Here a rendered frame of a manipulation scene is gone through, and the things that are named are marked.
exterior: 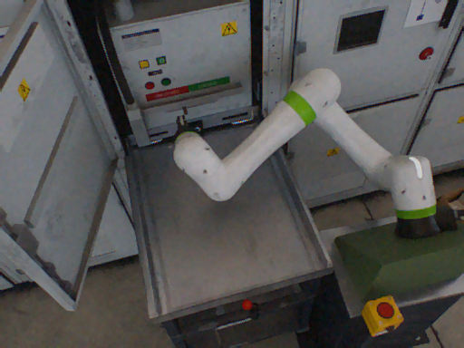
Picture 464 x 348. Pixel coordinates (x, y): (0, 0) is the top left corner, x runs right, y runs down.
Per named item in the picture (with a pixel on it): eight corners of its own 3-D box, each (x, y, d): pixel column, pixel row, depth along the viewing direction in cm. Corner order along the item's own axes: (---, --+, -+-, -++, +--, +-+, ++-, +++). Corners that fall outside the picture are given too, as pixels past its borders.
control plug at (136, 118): (150, 144, 162) (140, 111, 148) (138, 148, 161) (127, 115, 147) (148, 130, 166) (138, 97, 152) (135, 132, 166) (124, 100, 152)
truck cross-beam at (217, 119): (258, 115, 180) (258, 105, 175) (130, 145, 174) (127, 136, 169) (255, 107, 183) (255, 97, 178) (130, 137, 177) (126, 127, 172)
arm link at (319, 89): (339, 91, 140) (315, 62, 139) (355, 86, 128) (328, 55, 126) (299, 129, 140) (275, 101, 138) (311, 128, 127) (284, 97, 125)
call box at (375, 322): (395, 330, 132) (404, 319, 124) (372, 337, 131) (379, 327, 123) (383, 305, 137) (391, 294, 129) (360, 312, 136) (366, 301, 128)
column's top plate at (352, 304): (431, 210, 164) (433, 207, 163) (476, 291, 145) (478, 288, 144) (319, 233, 161) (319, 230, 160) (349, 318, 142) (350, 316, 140)
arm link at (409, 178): (419, 205, 149) (410, 151, 147) (446, 212, 134) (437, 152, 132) (384, 213, 148) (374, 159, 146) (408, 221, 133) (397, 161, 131)
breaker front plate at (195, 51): (252, 109, 176) (249, 4, 138) (135, 136, 170) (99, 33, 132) (251, 107, 177) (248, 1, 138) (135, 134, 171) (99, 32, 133)
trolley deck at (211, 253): (332, 273, 145) (334, 265, 140) (152, 324, 138) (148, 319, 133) (269, 130, 185) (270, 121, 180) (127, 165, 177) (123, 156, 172)
